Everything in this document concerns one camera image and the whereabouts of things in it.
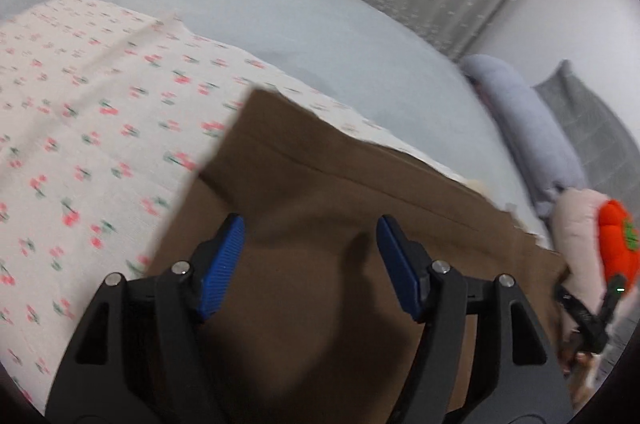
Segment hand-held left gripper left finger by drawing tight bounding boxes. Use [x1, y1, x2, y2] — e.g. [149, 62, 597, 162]
[45, 212, 247, 424]

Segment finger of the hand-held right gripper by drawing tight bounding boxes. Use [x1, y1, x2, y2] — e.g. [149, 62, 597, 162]
[555, 283, 609, 352]

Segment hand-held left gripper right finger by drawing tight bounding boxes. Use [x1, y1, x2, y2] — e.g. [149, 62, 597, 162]
[375, 213, 576, 424]

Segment brown coat with fur collar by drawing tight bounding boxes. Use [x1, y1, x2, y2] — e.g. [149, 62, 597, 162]
[144, 88, 572, 424]

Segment orange pumpkin plush cushion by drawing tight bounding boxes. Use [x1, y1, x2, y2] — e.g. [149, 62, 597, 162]
[596, 198, 640, 291]

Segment pink pillow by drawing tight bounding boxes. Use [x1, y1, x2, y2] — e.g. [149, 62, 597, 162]
[549, 187, 609, 307]

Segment lavender plush pillow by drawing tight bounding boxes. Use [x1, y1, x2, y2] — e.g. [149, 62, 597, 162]
[459, 53, 589, 218]

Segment cherry print sheet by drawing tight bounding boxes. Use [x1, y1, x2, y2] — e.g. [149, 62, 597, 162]
[0, 0, 503, 407]

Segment light blue bed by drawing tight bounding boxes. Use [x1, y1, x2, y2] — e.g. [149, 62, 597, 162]
[0, 0, 553, 251]

